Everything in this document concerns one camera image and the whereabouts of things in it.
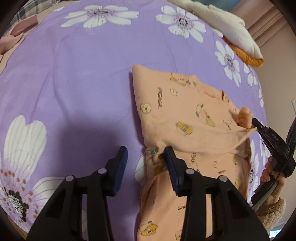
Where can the white wall power strip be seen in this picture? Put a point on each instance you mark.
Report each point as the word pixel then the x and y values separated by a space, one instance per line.
pixel 294 104

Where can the beige fuzzy sleeve forearm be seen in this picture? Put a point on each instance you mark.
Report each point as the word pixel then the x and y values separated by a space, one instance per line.
pixel 270 216

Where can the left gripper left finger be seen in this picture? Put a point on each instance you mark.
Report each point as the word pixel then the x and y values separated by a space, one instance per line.
pixel 61 217

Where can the orange mustard cloth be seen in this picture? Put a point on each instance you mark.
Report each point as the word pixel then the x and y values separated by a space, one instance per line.
pixel 247 59

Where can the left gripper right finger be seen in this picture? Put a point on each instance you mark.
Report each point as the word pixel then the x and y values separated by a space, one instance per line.
pixel 215 209

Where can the purple floral bed sheet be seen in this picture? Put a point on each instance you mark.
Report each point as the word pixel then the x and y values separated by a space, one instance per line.
pixel 68 103

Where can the grey plaid blanket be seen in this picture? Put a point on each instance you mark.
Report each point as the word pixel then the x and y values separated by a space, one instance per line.
pixel 32 7

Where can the pink and blue curtain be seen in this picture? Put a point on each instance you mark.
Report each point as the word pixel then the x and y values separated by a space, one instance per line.
pixel 262 19

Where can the white goose plush toy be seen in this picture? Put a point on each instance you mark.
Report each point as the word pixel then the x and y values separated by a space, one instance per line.
pixel 231 26

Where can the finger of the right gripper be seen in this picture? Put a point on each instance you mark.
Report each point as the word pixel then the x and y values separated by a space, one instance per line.
pixel 261 129

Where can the orange duck print garment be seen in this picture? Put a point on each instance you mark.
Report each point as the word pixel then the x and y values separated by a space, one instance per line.
pixel 204 128

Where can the pink crumpled garment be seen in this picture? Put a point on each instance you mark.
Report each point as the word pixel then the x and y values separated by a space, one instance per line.
pixel 15 36

